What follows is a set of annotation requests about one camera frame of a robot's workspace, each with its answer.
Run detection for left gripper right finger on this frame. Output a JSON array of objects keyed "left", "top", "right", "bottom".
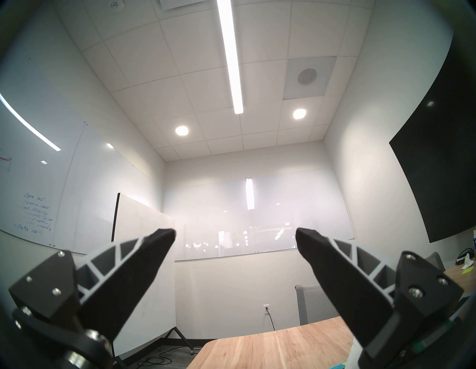
[{"left": 296, "top": 228, "right": 464, "bottom": 368}]

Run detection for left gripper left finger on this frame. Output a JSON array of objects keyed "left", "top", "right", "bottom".
[{"left": 8, "top": 228, "right": 176, "bottom": 337}]

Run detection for white tissue sheet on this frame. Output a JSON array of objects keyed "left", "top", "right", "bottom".
[{"left": 349, "top": 339, "right": 364, "bottom": 369}]

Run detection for grey mesh office chair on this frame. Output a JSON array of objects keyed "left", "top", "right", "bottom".
[{"left": 295, "top": 285, "right": 341, "bottom": 326}]

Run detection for rolling whiteboard on stand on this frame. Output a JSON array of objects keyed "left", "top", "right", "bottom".
[{"left": 112, "top": 193, "right": 194, "bottom": 363}]

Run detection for round ceiling speaker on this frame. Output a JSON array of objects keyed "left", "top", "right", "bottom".
[{"left": 297, "top": 68, "right": 318, "bottom": 85}]

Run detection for long ceiling light strip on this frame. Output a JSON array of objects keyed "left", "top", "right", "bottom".
[{"left": 217, "top": 0, "right": 244, "bottom": 115}]

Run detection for black floor cable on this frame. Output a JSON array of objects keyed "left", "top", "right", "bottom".
[{"left": 137, "top": 353, "right": 177, "bottom": 369}]

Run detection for wide glass wall whiteboard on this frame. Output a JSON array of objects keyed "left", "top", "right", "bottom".
[{"left": 163, "top": 169, "right": 356, "bottom": 261}]

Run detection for wall whiteboard with writing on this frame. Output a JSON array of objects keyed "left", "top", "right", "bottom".
[{"left": 0, "top": 56, "right": 165, "bottom": 256}]

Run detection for large black wall screen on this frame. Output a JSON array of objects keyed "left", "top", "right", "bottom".
[{"left": 389, "top": 30, "right": 476, "bottom": 244}]

